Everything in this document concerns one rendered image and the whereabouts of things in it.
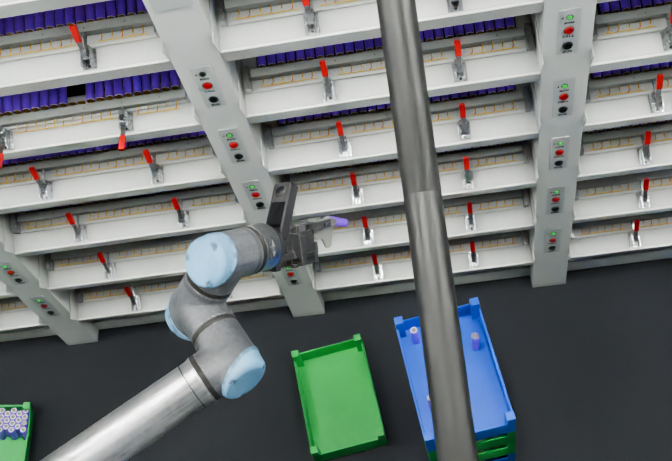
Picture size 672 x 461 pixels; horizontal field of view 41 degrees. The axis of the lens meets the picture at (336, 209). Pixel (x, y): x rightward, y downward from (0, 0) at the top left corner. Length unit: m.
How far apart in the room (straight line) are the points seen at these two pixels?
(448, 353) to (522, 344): 2.03
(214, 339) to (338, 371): 1.03
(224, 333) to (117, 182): 0.65
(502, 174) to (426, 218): 1.62
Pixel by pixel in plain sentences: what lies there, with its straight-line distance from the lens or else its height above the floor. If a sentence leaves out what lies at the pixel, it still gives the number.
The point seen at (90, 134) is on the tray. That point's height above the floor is 0.96.
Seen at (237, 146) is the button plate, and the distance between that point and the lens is 1.96.
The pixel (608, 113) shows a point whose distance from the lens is 2.05.
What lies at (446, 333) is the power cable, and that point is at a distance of 0.57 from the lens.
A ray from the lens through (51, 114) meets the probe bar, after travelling 2.00.
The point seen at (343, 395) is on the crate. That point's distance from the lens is 2.57.
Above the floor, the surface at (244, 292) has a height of 0.16.
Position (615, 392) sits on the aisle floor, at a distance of 2.56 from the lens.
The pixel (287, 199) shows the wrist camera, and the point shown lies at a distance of 1.73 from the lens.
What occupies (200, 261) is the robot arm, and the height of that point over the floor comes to 1.06.
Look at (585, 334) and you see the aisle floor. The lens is 2.61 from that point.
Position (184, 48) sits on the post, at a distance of 1.73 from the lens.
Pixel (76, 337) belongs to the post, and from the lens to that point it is 2.84.
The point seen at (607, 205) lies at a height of 0.36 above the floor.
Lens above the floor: 2.38
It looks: 57 degrees down
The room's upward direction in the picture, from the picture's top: 17 degrees counter-clockwise
